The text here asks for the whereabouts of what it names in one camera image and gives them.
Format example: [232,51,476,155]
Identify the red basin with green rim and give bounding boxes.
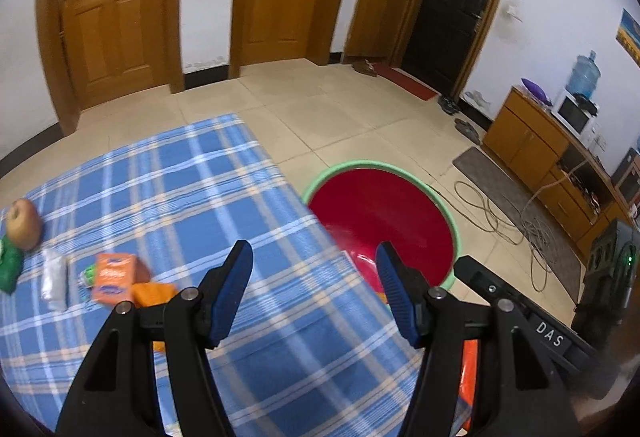
[301,160,461,305]

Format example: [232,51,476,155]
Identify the red doormat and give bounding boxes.
[372,62,440,101]

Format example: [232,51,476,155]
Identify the floor cables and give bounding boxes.
[454,157,601,293]

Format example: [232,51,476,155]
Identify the yellow-red apple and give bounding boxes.
[5,198,42,249]

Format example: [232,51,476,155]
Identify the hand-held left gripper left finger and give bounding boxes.
[55,239,253,437]

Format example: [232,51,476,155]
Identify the white microwave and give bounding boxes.
[551,90,598,136]

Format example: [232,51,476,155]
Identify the blue water bottle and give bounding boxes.
[570,50,601,98]

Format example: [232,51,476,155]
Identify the small orange box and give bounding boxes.
[90,252,138,305]

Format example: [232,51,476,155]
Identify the clear plastic bag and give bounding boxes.
[41,248,69,313]

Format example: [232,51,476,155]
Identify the leaning wooden board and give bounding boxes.
[344,0,408,63]

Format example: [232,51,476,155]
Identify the green clover-shaped container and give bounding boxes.
[0,237,25,293]

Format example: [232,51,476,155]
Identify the grey slippers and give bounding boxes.
[454,117,483,143]

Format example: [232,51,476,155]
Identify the purple object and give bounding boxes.
[521,77,551,104]

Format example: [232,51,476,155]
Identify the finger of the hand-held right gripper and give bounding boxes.
[452,255,526,311]

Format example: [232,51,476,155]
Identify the wooden cabinet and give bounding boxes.
[482,86,640,263]

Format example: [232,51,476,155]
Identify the orange plastic object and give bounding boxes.
[461,339,482,430]

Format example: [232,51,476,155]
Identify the grey floor mat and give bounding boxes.
[452,146,583,303]

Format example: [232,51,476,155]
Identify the wall poster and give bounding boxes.
[615,8,640,63]

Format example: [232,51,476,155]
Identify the dark entrance door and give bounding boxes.
[390,0,516,98]

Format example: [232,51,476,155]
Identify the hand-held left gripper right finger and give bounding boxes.
[376,242,583,437]

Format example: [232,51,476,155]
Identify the blue plaid tablecloth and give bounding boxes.
[0,113,473,437]

